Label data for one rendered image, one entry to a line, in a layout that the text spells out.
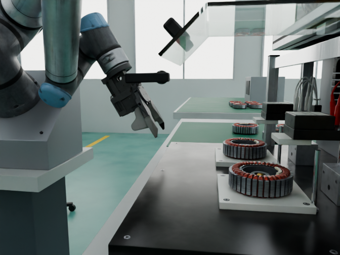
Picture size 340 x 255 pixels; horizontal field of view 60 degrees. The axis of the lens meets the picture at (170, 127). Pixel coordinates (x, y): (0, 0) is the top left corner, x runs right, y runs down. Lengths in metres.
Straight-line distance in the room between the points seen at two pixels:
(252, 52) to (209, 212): 4.91
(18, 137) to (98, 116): 4.85
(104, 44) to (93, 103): 4.91
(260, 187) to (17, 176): 0.57
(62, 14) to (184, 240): 0.45
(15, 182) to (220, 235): 0.55
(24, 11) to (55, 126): 0.30
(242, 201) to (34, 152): 0.55
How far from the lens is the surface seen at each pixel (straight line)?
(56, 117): 0.86
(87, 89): 5.71
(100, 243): 0.46
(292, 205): 0.52
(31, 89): 0.91
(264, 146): 0.77
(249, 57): 5.31
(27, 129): 0.86
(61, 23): 0.64
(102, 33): 0.80
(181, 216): 0.48
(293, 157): 0.81
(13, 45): 0.87
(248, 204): 0.50
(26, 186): 0.81
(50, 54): 0.71
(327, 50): 0.56
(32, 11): 0.85
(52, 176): 0.84
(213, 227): 0.45
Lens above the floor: 0.98
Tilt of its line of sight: 9 degrees down
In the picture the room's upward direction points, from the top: straight up
